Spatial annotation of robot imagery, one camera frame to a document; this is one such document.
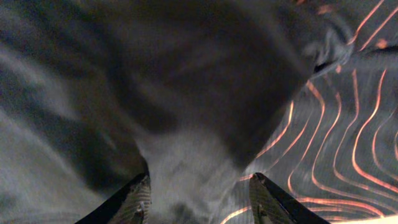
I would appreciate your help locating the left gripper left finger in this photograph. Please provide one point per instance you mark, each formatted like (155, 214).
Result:
(129, 205)

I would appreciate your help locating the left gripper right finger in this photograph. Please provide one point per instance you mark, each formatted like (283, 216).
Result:
(270, 204)

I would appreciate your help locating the black orange-patterned jersey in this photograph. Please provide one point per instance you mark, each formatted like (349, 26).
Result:
(199, 96)

